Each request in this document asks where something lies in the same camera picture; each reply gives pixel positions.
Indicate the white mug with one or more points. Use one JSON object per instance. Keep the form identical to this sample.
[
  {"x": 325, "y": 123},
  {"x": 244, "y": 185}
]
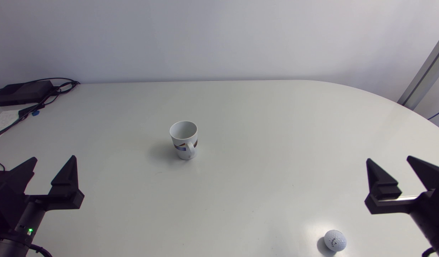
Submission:
[{"x": 183, "y": 141}]

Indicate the white golf ball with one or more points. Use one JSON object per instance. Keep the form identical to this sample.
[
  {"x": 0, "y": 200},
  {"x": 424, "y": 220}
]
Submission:
[{"x": 335, "y": 241}]

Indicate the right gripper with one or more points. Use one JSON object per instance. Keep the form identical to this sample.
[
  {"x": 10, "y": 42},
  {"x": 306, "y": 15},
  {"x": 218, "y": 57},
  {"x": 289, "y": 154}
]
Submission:
[{"x": 428, "y": 214}]

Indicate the black power brick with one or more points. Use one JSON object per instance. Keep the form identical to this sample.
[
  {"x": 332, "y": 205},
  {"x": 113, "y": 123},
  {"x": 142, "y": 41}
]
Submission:
[{"x": 23, "y": 92}]

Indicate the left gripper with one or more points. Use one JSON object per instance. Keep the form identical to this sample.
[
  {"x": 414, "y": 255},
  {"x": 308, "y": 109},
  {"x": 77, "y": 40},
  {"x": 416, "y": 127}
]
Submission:
[{"x": 19, "y": 210}]

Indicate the white paper sheet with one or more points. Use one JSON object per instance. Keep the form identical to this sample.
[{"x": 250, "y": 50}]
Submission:
[{"x": 1, "y": 122}]

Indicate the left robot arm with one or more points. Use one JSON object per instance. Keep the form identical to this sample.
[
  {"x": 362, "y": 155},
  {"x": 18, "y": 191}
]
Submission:
[{"x": 7, "y": 248}]

